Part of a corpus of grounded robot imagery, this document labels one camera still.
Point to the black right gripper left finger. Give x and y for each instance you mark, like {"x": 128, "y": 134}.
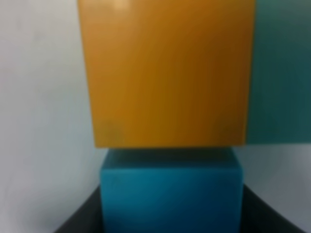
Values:
{"x": 87, "y": 219}

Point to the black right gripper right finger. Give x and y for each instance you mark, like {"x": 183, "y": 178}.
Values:
{"x": 258, "y": 217}

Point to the blue cube block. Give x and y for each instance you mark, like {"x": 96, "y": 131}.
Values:
{"x": 171, "y": 191}

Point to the green cube block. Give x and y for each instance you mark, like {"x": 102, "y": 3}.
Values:
{"x": 280, "y": 90}

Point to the orange cube block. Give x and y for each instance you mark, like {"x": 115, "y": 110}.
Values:
{"x": 168, "y": 73}

